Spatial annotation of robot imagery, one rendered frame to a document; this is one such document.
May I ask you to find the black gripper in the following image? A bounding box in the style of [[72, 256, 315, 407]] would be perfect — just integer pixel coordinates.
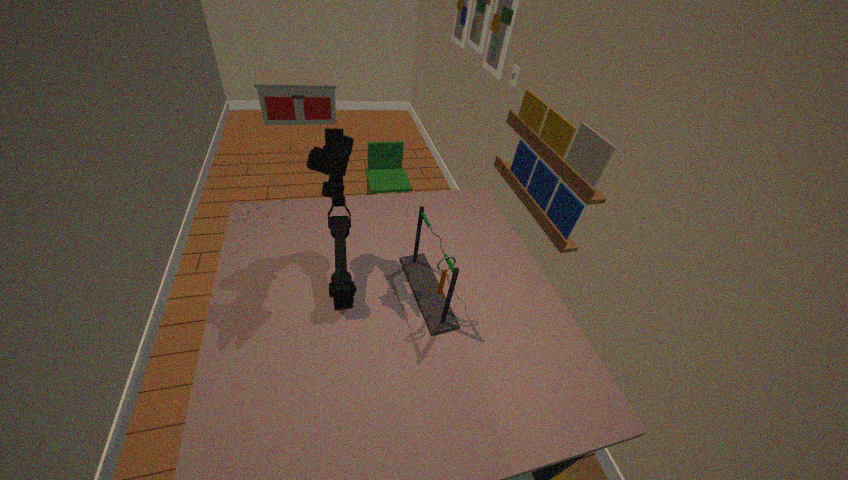
[[321, 133, 353, 199]]

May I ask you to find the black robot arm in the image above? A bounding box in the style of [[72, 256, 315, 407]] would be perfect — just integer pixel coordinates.
[[306, 128, 356, 311]]

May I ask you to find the orange handle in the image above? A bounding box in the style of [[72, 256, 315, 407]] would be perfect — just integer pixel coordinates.
[[437, 256, 456, 294]]

